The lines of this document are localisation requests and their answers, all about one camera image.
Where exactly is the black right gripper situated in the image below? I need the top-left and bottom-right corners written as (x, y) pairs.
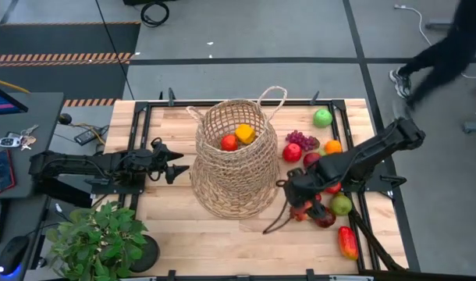
top-left (281, 166), bottom-right (332, 220)

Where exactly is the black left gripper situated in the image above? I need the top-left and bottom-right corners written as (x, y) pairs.
top-left (138, 142), bottom-right (191, 186)

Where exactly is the red and yellow peach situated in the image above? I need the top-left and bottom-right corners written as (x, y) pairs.
top-left (289, 201), bottom-right (314, 222)

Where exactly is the yellow-green apple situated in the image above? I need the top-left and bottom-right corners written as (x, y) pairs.
top-left (330, 194), bottom-right (353, 217)

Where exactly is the red and orange mango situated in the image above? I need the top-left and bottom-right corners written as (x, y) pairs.
top-left (337, 226), bottom-right (360, 261)

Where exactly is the dark red apple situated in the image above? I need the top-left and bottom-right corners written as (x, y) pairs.
top-left (303, 151), bottom-right (321, 169)

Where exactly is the red tomato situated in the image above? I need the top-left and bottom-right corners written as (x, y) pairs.
top-left (220, 134), bottom-right (239, 152)

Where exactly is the bright red apple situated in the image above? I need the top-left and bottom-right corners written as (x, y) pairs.
top-left (282, 143), bottom-right (303, 164)

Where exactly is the orange fruit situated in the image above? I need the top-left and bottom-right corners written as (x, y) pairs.
top-left (324, 140), bottom-right (343, 155)

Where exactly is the purple grape bunch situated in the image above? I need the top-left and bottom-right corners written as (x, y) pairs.
top-left (285, 130), bottom-right (321, 152)

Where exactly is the yellow bell pepper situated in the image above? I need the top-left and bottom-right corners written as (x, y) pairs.
top-left (235, 123), bottom-right (257, 145)

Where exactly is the bright green apple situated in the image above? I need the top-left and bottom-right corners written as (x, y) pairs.
top-left (313, 108), bottom-right (334, 129)

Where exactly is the woven straw basket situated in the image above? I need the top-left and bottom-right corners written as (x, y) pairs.
top-left (186, 85), bottom-right (288, 220)

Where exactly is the black power adapter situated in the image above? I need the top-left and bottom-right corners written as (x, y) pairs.
top-left (73, 125), bottom-right (108, 147)

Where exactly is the potted green plant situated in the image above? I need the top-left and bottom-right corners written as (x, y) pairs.
top-left (45, 201), bottom-right (161, 281)

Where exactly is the dark grey desk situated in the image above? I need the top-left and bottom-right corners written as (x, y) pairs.
top-left (0, 91), bottom-right (66, 281)

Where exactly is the metal key bunch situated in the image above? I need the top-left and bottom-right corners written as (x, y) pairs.
top-left (19, 123), bottom-right (40, 151)

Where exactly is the black hazard-striped floor mat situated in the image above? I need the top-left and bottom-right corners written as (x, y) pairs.
top-left (0, 21), bottom-right (141, 108)

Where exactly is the black equipment base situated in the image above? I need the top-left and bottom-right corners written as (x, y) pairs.
top-left (123, 0), bottom-right (176, 6)

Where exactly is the dark pad with red edge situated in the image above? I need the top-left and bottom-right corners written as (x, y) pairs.
top-left (0, 149), bottom-right (16, 199)

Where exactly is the blue screen monitor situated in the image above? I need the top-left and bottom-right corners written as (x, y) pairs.
top-left (0, 81), bottom-right (29, 117)

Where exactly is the black computer mouse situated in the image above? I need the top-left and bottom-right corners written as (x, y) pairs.
top-left (0, 235), bottom-right (30, 277)

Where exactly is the person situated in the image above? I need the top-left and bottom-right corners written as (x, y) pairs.
top-left (389, 0), bottom-right (476, 111)

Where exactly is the long grey desk foot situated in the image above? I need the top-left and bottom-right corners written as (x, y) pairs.
top-left (424, 19), bottom-right (457, 31)

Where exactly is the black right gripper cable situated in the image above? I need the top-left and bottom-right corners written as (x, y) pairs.
top-left (262, 178), bottom-right (301, 235)

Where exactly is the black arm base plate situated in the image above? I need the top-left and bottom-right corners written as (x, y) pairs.
top-left (335, 162), bottom-right (407, 193)
top-left (90, 163), bottom-right (147, 195)

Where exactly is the thin black cable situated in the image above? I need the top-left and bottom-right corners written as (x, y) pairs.
top-left (94, 0), bottom-right (136, 101)

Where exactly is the coiled black cable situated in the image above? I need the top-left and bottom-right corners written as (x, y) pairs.
top-left (139, 0), bottom-right (171, 29)

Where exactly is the yellow cable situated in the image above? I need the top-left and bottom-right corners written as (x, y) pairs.
top-left (0, 75), bottom-right (30, 94)

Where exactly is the white floor cable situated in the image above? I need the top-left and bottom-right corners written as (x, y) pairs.
top-left (393, 3), bottom-right (476, 79)

